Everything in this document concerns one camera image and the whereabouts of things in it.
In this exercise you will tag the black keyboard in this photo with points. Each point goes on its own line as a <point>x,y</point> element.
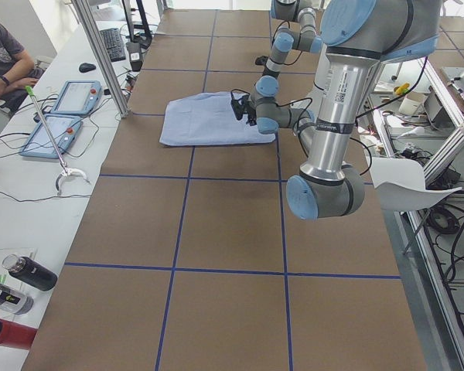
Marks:
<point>114,44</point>

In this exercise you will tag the black power adapter box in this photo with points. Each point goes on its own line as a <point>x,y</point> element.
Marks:
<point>135,56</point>

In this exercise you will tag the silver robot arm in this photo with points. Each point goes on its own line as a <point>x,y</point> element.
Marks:
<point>353,39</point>
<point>285,40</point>

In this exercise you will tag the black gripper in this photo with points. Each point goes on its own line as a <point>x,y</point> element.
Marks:
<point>250,116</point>

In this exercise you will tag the black computer mouse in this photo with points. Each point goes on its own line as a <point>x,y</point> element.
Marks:
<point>86,67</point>

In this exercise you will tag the seated person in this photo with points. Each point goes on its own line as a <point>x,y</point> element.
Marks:
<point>17,71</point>

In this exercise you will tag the reacher grabber stick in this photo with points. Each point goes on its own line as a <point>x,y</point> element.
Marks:
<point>66,170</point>

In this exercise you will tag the upper blue teach pendant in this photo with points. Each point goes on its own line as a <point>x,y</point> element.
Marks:
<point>77,98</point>

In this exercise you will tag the black water bottle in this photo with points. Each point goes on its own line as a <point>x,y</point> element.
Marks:
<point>30,272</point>

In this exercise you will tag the white plastic chair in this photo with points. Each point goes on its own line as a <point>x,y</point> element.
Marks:
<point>400,184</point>

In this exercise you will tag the grey black bottle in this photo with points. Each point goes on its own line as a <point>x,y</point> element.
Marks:
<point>14,301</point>

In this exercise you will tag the red cylinder bottle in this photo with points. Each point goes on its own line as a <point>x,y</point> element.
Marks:
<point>15,335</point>

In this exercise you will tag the light blue striped shirt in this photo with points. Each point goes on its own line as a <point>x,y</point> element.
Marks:
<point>207,119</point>

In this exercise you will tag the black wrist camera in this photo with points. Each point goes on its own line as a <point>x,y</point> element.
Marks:
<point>240,106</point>
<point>261,60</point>

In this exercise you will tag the aluminium frame post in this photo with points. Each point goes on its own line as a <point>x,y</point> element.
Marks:
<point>94,37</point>

